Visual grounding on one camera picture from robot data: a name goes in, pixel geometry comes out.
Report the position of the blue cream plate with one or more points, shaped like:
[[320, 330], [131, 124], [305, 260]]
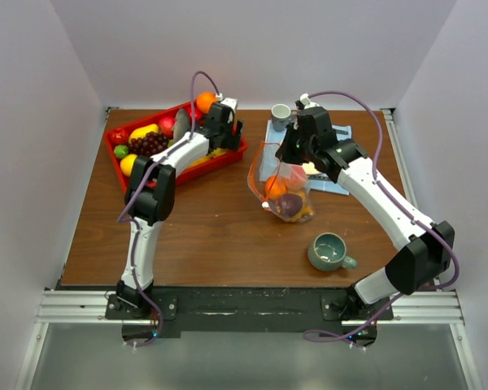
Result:
[[310, 169]]

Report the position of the grey white cup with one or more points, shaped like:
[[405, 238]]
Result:
[[281, 116]]

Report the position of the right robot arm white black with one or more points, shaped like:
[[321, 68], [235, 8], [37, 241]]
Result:
[[423, 246]]

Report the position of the peach toy fruit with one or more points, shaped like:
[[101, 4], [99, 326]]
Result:
[[296, 179]]

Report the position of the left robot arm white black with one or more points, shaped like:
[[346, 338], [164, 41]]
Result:
[[150, 196]]

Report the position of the blue checked cloth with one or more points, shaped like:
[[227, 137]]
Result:
[[329, 185]]

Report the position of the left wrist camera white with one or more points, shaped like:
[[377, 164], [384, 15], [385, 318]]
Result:
[[232, 103]]

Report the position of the yellow banana toy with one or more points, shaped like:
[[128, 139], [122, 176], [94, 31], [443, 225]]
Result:
[[214, 154]]

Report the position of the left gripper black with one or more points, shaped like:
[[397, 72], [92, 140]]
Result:
[[233, 140]]

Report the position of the clear zip top bag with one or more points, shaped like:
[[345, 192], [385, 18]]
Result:
[[258, 188]]

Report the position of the orange tangerine toy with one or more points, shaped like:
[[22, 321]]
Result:
[[275, 187]]

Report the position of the red plastic tray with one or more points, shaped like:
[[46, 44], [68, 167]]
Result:
[[188, 174]]

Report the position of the aluminium frame rail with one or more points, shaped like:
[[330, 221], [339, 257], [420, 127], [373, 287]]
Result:
[[96, 306]]

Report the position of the grey toy fish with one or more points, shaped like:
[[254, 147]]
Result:
[[181, 125]]

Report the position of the orange pretzel snack toy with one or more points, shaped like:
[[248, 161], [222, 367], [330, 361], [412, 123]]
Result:
[[304, 214]]

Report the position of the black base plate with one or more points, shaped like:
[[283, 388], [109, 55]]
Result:
[[254, 309]]

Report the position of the purple grapes bunch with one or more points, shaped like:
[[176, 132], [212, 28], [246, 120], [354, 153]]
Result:
[[151, 144]]

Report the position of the green ceramic mug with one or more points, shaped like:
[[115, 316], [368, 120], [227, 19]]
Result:
[[328, 252]]

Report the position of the orange fruit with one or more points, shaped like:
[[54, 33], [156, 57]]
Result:
[[204, 101]]

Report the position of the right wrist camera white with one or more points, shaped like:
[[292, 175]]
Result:
[[304, 102]]

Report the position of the dark red plum toy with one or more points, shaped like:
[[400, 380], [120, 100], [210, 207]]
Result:
[[289, 205]]

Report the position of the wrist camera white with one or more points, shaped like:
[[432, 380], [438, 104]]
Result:
[[232, 103], [304, 102]]

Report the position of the red apple toy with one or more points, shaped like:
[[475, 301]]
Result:
[[195, 113]]

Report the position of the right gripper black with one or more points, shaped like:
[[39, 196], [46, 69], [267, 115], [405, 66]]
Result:
[[285, 152]]

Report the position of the green lime toy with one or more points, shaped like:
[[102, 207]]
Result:
[[121, 151]]

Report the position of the yellow round fruit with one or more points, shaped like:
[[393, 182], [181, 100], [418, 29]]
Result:
[[127, 163]]

